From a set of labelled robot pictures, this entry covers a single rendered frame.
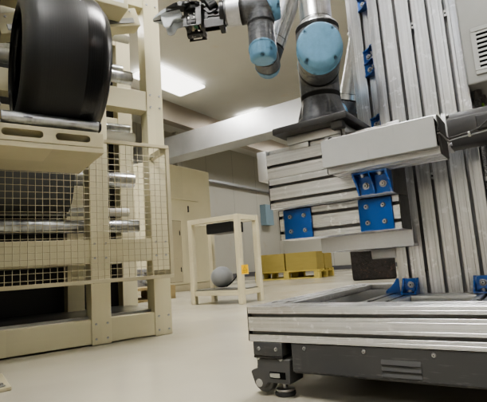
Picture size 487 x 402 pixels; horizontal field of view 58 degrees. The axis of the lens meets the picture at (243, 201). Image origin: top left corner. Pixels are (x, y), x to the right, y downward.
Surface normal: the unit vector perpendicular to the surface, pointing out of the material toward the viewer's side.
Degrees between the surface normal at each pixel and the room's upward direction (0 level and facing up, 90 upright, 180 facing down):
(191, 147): 90
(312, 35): 98
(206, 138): 90
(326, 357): 92
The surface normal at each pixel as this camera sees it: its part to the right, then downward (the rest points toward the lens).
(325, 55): -0.14, -0.01
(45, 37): 0.32, -0.04
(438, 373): -0.57, -0.08
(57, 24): 0.55, -0.22
